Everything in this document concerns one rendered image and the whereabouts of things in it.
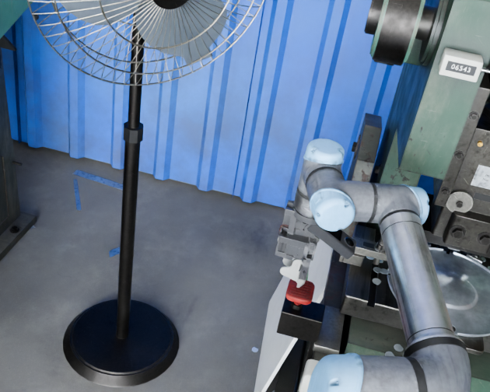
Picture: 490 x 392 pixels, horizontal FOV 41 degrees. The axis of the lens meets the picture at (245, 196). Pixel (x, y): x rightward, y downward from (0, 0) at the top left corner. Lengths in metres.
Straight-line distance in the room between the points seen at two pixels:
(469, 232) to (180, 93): 1.66
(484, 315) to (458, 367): 0.56
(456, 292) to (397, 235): 0.44
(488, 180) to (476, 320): 0.31
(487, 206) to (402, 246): 0.40
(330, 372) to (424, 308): 0.22
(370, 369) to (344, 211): 0.33
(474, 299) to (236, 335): 1.06
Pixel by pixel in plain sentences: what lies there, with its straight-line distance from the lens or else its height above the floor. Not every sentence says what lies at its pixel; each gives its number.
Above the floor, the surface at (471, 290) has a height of 0.79.
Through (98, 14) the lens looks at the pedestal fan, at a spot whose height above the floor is 1.23.
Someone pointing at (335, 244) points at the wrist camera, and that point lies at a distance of 1.39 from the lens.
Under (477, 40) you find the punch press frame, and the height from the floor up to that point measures 1.36.
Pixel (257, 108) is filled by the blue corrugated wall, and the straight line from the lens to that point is 2.79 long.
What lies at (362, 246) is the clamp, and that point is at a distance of 1.69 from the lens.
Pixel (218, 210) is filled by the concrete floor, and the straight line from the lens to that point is 2.97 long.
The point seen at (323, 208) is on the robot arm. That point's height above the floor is 1.09.
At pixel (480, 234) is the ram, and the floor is 0.94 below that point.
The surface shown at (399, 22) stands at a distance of 1.34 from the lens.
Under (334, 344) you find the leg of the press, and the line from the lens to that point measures 1.57.
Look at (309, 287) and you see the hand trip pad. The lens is 1.51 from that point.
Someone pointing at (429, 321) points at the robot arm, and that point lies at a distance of 1.08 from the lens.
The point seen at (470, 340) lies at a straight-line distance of 1.51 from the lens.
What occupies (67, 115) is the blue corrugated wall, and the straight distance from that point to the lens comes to 3.15.
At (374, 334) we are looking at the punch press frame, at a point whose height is 0.65.
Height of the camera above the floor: 1.75
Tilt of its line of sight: 35 degrees down
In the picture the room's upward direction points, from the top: 10 degrees clockwise
